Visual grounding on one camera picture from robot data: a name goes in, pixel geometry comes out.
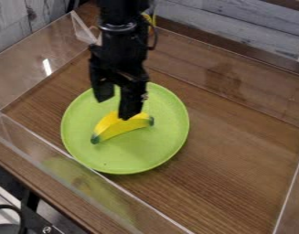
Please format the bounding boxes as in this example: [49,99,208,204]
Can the clear acrylic enclosure walls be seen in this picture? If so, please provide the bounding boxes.
[0,16,299,234]

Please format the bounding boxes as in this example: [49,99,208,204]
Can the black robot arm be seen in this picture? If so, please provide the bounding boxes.
[89,0,150,120]

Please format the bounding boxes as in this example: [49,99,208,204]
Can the green round plate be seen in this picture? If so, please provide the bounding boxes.
[60,83,190,175]

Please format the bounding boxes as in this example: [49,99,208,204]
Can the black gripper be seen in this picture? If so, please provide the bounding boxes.
[89,23,150,121]

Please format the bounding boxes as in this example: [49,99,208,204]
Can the yellow toy banana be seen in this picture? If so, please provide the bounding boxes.
[91,112,154,144]

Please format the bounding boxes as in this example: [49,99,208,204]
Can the black metal table bracket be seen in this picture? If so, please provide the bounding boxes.
[21,190,64,234]

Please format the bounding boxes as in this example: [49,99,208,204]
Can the black cable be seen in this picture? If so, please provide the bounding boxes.
[0,204,27,234]

